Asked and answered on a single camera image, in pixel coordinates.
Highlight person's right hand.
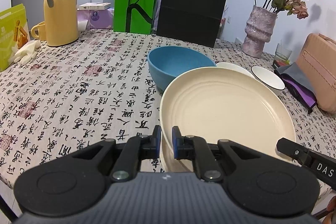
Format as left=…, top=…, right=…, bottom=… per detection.
left=323, top=196, right=336, bottom=224

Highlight pink handbag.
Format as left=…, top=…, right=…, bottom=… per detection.
left=295, top=33, right=336, bottom=114

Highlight yellow mug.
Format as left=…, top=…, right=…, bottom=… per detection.
left=31, top=22, right=47, bottom=41

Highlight cream round plate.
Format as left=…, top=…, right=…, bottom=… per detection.
left=159, top=67, right=295, bottom=172

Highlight calligraphy print tablecloth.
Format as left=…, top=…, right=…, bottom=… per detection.
left=1, top=30, right=273, bottom=188

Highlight white flat box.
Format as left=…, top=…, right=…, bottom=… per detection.
left=78, top=2, right=111, bottom=10

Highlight grey purple pouch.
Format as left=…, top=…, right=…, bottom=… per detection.
left=273, top=63, right=317, bottom=114

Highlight white rubber gloves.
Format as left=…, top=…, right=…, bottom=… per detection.
left=14, top=40, right=41, bottom=65

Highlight purple tissue pack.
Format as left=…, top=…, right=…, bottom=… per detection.
left=77, top=8, right=114, bottom=31

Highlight blue bowl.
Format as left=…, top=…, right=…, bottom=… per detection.
left=147, top=46, right=215, bottom=91

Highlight pink ceramic vase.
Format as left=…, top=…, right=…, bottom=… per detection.
left=241, top=6, right=277, bottom=59

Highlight clear drinking glass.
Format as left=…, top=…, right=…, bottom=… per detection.
left=274, top=43, right=292, bottom=62

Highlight black paper bag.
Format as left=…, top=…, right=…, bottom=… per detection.
left=157, top=0, right=226, bottom=48

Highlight yellow-green cereal box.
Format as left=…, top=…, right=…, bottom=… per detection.
left=0, top=3, right=30, bottom=72

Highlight green paper bag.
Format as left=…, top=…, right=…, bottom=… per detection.
left=113, top=0, right=157, bottom=35

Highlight white bowl black rim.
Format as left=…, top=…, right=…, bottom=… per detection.
left=251, top=66, right=285, bottom=96

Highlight yellow thermos jug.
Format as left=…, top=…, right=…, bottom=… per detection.
left=43, top=0, right=79, bottom=47

